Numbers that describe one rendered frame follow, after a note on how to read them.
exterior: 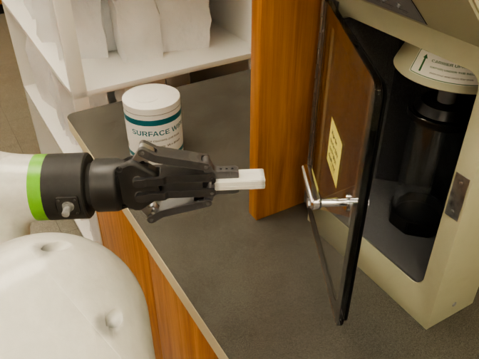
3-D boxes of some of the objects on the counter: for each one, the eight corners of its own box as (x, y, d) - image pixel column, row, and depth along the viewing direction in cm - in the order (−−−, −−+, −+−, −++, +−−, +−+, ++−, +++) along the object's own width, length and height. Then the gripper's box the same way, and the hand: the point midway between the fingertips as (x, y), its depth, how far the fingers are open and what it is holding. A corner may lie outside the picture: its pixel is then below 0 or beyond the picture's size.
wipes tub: (170, 132, 136) (165, 77, 127) (193, 156, 127) (189, 100, 118) (121, 146, 131) (113, 90, 122) (142, 172, 122) (134, 114, 113)
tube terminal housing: (397, 182, 118) (493, -269, 74) (526, 273, 96) (779, -299, 51) (306, 219, 108) (353, -279, 63) (427, 330, 85) (634, -323, 41)
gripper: (96, 238, 75) (266, 231, 76) (79, 161, 67) (268, 154, 68) (104, 205, 81) (261, 199, 82) (89, 130, 73) (262, 125, 74)
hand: (239, 179), depth 75 cm, fingers closed
